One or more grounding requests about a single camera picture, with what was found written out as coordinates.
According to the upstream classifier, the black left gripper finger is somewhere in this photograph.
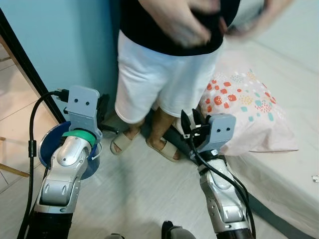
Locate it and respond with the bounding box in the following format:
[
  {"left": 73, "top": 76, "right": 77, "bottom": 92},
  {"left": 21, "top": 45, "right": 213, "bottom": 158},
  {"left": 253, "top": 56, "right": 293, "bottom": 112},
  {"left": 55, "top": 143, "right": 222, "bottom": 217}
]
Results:
[{"left": 98, "top": 94, "right": 111, "bottom": 120}]

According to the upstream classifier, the pink pillow with coloured spots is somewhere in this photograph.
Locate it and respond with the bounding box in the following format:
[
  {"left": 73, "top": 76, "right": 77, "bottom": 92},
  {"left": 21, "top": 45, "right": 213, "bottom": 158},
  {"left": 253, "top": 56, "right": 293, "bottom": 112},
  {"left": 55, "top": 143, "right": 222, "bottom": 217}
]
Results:
[{"left": 198, "top": 50, "right": 300, "bottom": 156}]

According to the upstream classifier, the person's right hand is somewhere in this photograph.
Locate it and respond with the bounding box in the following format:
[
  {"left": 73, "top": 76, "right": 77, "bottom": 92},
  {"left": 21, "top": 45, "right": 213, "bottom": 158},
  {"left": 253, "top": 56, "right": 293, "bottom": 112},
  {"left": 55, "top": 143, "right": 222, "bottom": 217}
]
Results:
[{"left": 137, "top": 0, "right": 223, "bottom": 48}]

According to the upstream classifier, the person's left hand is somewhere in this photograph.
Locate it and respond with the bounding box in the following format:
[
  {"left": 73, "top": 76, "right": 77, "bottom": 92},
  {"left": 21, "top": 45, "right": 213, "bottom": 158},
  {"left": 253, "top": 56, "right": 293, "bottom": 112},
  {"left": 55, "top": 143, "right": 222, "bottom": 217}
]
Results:
[{"left": 226, "top": 0, "right": 295, "bottom": 38}]

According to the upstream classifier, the beige slide sandal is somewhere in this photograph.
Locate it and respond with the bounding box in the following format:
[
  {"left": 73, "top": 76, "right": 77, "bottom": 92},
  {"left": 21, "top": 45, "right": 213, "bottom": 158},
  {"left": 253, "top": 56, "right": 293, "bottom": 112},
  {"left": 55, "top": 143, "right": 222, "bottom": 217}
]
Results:
[
  {"left": 146, "top": 137, "right": 181, "bottom": 163},
  {"left": 110, "top": 131, "right": 141, "bottom": 155}
]

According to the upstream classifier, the person in white shorts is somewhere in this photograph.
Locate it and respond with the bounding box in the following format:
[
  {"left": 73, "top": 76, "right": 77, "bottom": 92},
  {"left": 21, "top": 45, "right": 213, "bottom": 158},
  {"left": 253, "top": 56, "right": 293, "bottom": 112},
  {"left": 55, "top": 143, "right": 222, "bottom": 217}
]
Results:
[{"left": 115, "top": 0, "right": 295, "bottom": 162}]

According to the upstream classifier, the blue plastic bucket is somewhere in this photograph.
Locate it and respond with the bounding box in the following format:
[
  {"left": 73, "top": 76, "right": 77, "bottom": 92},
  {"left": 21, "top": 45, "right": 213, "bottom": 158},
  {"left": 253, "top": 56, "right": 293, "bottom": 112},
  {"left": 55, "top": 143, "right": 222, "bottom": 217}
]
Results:
[{"left": 39, "top": 122, "right": 103, "bottom": 180}]

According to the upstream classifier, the grey robot right leg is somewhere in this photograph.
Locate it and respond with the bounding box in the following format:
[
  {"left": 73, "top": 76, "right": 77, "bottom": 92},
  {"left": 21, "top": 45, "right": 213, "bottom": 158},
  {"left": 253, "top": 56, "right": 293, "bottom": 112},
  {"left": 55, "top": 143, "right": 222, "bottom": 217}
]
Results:
[{"left": 161, "top": 220, "right": 198, "bottom": 239}]

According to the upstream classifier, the wooden furniture leg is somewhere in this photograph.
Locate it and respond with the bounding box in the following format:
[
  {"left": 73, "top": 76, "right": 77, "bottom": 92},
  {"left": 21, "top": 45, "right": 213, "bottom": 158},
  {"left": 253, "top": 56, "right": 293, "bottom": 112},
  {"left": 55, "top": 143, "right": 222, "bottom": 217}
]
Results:
[{"left": 0, "top": 163, "right": 30, "bottom": 178}]

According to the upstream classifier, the bed with white sheet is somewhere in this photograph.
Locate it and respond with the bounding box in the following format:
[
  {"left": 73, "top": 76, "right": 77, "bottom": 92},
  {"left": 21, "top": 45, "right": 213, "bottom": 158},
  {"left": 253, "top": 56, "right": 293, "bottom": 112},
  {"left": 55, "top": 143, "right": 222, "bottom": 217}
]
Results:
[{"left": 172, "top": 0, "right": 319, "bottom": 239}]

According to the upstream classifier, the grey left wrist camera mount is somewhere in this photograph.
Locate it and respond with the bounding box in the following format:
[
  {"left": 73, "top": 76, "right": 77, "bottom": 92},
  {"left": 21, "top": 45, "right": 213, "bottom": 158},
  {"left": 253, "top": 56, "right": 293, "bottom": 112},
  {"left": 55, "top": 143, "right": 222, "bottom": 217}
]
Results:
[{"left": 66, "top": 86, "right": 103, "bottom": 142}]

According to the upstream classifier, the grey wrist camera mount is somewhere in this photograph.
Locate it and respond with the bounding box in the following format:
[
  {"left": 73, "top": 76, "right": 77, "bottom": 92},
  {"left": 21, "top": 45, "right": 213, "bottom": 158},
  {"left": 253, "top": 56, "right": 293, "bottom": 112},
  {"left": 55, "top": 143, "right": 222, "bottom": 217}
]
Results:
[
  {"left": 66, "top": 86, "right": 103, "bottom": 142},
  {"left": 197, "top": 114, "right": 236, "bottom": 155}
]

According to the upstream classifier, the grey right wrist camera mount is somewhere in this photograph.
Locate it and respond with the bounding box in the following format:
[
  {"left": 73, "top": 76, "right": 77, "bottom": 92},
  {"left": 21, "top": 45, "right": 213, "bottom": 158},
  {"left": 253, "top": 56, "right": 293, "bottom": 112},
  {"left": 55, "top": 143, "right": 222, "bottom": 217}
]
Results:
[{"left": 197, "top": 114, "right": 236, "bottom": 155}]

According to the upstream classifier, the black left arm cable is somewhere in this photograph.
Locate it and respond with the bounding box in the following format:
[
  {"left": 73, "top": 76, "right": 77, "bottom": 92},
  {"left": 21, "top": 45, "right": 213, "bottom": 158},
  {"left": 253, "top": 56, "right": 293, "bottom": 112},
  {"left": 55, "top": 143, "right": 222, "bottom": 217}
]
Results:
[{"left": 17, "top": 89, "right": 70, "bottom": 239}]

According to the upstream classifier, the black door frame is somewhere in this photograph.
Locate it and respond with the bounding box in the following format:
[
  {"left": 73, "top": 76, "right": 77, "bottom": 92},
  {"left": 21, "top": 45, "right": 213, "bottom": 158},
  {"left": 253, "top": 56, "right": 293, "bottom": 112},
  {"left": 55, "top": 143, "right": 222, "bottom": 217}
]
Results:
[{"left": 0, "top": 7, "right": 66, "bottom": 123}]

